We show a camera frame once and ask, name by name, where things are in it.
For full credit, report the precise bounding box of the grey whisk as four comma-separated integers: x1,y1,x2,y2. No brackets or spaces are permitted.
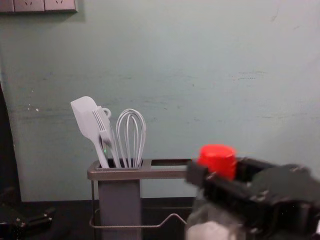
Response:
115,108,147,168

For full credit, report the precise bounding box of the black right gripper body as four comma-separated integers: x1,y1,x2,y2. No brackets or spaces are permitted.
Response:
247,163,320,240

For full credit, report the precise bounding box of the black table cloth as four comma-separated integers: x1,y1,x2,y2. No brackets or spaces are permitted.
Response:
0,196,201,240

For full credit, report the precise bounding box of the black rack with steel bars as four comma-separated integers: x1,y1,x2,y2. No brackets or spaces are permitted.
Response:
87,158,201,230

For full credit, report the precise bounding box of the grey slotted utensil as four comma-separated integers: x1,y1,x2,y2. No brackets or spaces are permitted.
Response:
92,106,121,168

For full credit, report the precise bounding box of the grey spatula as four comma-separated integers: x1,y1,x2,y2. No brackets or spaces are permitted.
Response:
70,96,111,169

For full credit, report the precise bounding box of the grey utensil holder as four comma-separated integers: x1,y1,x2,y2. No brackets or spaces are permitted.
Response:
98,179,142,240

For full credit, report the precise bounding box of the clear bottle with red cap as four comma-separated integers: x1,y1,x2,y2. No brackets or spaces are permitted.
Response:
186,144,251,240

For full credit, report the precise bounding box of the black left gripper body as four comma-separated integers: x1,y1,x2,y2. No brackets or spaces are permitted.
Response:
0,197,31,240

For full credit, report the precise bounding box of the grey wall socket panel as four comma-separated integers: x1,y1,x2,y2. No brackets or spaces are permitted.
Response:
0,0,77,14

